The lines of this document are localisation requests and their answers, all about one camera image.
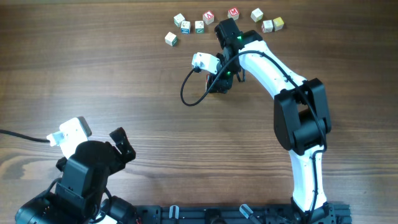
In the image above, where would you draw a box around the red M block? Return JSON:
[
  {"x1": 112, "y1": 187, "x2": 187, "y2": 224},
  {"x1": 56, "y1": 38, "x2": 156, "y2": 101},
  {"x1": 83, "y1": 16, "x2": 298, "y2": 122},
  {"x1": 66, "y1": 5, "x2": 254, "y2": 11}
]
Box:
[{"x1": 228, "y1": 7, "x2": 240, "y2": 20}]

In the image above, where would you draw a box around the green edge far block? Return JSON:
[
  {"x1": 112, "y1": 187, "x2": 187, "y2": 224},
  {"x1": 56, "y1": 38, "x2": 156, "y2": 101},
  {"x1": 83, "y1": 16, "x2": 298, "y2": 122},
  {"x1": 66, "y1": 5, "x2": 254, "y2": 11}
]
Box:
[{"x1": 174, "y1": 13, "x2": 185, "y2": 27}]

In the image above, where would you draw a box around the green corner white block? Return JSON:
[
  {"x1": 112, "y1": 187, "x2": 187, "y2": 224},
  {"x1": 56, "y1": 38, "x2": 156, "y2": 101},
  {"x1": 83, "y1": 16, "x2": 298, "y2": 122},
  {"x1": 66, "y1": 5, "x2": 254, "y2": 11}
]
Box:
[{"x1": 165, "y1": 32, "x2": 178, "y2": 47}]

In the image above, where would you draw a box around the yellow top block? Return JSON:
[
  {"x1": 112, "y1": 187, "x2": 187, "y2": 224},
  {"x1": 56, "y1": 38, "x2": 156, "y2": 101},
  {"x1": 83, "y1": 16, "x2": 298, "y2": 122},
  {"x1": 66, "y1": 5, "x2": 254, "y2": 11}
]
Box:
[{"x1": 272, "y1": 17, "x2": 284, "y2": 31}]

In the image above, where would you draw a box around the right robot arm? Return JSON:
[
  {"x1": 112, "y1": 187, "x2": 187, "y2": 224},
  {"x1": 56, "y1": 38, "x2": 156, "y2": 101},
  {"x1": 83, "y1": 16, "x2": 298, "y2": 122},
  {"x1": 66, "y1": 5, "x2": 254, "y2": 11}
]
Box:
[{"x1": 192, "y1": 19, "x2": 331, "y2": 223}]

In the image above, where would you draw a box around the red Y block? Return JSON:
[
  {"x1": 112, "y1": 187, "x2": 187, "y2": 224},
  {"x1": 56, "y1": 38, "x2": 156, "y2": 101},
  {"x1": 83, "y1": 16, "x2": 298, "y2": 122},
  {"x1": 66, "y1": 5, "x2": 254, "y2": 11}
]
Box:
[{"x1": 261, "y1": 20, "x2": 274, "y2": 33}]

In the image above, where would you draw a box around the blue Z block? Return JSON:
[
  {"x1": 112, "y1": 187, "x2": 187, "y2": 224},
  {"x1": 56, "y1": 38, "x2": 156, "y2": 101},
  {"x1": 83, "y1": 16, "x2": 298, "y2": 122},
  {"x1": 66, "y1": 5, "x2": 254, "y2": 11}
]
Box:
[{"x1": 180, "y1": 21, "x2": 191, "y2": 34}]

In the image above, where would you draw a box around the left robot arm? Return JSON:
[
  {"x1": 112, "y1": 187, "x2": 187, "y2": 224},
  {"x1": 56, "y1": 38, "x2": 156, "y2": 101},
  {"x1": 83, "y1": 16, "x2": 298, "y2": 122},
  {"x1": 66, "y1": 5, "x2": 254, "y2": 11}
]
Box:
[{"x1": 15, "y1": 128, "x2": 141, "y2": 224}]

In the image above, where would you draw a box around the plain white block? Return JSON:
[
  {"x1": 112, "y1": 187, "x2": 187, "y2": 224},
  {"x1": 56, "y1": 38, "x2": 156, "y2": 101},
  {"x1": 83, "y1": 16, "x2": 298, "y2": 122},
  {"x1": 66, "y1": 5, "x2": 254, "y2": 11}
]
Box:
[{"x1": 251, "y1": 8, "x2": 264, "y2": 22}]

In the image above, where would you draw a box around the red I block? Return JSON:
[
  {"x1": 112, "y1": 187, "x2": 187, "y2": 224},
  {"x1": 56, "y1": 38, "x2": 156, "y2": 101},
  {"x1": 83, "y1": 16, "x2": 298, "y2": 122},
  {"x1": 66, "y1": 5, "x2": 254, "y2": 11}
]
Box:
[{"x1": 205, "y1": 74, "x2": 211, "y2": 91}]

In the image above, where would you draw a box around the red A block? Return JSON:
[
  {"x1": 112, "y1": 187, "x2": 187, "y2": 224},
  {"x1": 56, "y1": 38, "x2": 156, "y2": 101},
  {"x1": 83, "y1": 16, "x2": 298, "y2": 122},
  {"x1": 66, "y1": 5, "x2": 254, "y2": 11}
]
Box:
[{"x1": 203, "y1": 11, "x2": 215, "y2": 25}]

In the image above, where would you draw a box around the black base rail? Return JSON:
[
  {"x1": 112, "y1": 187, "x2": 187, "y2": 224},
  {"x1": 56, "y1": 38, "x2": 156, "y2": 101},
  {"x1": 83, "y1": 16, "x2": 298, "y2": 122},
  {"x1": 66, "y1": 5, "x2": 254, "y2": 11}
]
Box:
[{"x1": 135, "y1": 203, "x2": 353, "y2": 224}]

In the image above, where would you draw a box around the green N block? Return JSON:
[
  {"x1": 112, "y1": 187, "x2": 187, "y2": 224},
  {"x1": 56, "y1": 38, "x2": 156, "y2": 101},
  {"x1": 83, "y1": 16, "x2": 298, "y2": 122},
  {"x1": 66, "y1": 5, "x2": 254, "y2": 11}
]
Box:
[{"x1": 195, "y1": 21, "x2": 205, "y2": 34}]

